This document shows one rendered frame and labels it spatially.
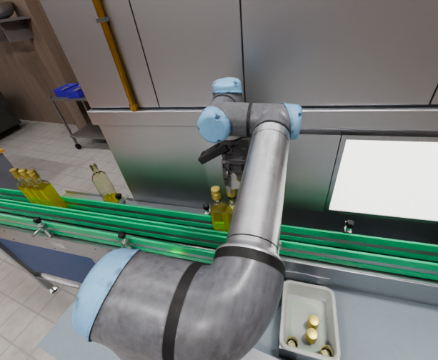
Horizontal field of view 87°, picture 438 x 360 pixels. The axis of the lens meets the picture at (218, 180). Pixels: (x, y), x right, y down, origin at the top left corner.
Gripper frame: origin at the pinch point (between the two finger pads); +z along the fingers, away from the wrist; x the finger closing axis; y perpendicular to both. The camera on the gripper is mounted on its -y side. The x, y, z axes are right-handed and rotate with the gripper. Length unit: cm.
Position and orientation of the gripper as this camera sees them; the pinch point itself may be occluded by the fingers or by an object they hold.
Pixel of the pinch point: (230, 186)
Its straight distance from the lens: 80.4
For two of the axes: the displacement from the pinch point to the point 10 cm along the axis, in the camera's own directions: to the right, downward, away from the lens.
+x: 2.6, -6.3, 7.4
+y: 9.6, 0.7, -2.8
